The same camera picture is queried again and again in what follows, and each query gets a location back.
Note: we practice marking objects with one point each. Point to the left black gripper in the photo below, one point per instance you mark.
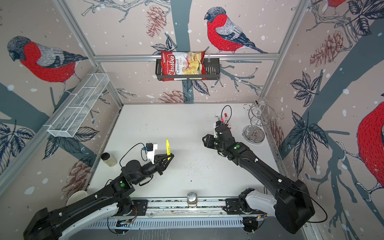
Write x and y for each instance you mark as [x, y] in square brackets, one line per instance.
[160, 166]

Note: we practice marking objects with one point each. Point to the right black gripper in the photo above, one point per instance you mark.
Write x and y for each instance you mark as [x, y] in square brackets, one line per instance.
[208, 143]

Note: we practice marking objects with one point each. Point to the yellow pen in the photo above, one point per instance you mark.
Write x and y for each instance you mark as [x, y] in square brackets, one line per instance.
[168, 147]

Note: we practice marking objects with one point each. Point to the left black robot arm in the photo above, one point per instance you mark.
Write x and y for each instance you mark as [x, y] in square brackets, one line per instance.
[112, 199]

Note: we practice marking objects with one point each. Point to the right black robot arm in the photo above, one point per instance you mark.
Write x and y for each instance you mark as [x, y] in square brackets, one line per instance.
[289, 201]

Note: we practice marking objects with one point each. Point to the small jar black lid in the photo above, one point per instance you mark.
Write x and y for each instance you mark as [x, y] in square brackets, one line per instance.
[108, 159]

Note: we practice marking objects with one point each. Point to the chrome spiral glass holder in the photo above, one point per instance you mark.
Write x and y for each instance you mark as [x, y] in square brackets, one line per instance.
[260, 114]

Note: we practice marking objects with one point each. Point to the red cassava chips bag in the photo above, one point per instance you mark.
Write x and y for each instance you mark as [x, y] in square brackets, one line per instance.
[181, 63]

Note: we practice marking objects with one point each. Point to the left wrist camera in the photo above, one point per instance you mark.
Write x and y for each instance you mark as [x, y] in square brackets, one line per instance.
[150, 149]

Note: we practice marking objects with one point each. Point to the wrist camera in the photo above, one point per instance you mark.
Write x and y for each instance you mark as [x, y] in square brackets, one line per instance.
[217, 124]
[150, 149]

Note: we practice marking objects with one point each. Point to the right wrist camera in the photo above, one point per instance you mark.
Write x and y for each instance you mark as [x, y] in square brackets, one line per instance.
[217, 124]

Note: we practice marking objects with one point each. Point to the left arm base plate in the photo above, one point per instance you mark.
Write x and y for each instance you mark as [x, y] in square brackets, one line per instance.
[136, 207]

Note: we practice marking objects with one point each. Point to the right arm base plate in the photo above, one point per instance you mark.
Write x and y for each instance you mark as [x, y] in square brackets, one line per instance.
[233, 207]

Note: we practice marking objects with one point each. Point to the white mesh wall shelf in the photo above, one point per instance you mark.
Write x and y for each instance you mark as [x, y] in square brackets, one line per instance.
[81, 101]

